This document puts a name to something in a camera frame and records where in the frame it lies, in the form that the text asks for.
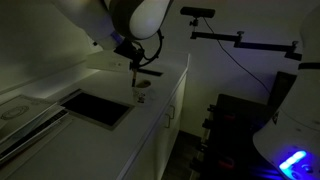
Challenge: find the induction cooktop panel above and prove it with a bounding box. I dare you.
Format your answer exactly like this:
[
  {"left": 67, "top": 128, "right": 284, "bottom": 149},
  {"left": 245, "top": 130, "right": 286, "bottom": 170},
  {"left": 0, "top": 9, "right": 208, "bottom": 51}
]
[{"left": 0, "top": 95, "right": 68, "bottom": 164}]

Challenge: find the metal cabinet handle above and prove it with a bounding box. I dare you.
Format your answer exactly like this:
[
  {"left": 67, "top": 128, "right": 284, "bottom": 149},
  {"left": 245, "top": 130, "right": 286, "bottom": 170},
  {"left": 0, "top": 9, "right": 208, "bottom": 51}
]
[
  {"left": 165, "top": 114, "right": 171, "bottom": 128},
  {"left": 169, "top": 105, "right": 176, "bottom": 119}
]

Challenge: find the black equipment cart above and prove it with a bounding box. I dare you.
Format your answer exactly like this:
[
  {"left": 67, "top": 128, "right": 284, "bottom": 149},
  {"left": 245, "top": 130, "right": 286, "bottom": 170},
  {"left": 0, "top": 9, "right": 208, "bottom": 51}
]
[{"left": 190, "top": 71, "right": 296, "bottom": 180}]

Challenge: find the right metal cabinet handle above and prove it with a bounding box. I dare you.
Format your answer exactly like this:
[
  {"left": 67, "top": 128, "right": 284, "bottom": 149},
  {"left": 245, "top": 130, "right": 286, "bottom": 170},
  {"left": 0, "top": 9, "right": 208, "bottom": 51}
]
[{"left": 165, "top": 114, "right": 171, "bottom": 128}]

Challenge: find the white counter cabinet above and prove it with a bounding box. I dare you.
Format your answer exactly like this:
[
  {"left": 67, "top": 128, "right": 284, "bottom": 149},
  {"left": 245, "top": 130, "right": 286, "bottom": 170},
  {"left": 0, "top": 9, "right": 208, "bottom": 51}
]
[{"left": 1, "top": 51, "right": 191, "bottom": 180}]

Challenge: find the black stereo camera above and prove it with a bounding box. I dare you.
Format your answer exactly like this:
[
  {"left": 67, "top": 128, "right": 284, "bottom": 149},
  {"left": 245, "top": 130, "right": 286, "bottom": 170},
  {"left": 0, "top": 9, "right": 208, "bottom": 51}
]
[{"left": 180, "top": 7, "right": 215, "bottom": 18}]

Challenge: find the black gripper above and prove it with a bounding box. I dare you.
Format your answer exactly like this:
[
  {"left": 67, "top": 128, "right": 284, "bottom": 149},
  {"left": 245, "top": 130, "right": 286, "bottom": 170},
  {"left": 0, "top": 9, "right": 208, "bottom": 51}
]
[{"left": 114, "top": 39, "right": 144, "bottom": 70}]

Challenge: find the black and white pen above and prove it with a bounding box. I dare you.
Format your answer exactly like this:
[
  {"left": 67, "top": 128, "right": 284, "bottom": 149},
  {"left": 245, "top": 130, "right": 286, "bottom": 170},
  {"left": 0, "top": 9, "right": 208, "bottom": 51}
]
[{"left": 131, "top": 69, "right": 137, "bottom": 87}]

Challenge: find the black camera cable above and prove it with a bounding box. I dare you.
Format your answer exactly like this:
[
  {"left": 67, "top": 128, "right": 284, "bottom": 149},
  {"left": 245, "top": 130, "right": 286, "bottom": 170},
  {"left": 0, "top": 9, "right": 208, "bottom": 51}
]
[{"left": 202, "top": 17, "right": 272, "bottom": 95}]

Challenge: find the white paper cup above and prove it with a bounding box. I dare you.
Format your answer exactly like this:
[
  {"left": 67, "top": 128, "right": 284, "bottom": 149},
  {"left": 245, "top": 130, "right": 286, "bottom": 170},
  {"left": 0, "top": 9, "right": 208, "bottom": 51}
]
[{"left": 132, "top": 80, "right": 151, "bottom": 105}]

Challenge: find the left metal cabinet handle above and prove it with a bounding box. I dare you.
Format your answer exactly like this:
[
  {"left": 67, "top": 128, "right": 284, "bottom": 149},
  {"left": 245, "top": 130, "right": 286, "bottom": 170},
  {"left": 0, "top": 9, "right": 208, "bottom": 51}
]
[{"left": 169, "top": 105, "right": 176, "bottom": 119}]

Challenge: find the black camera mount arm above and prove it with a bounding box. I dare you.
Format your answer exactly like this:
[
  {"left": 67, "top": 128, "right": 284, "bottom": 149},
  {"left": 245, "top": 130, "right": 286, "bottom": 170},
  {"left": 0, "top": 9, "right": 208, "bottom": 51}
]
[{"left": 191, "top": 30, "right": 302, "bottom": 61}]

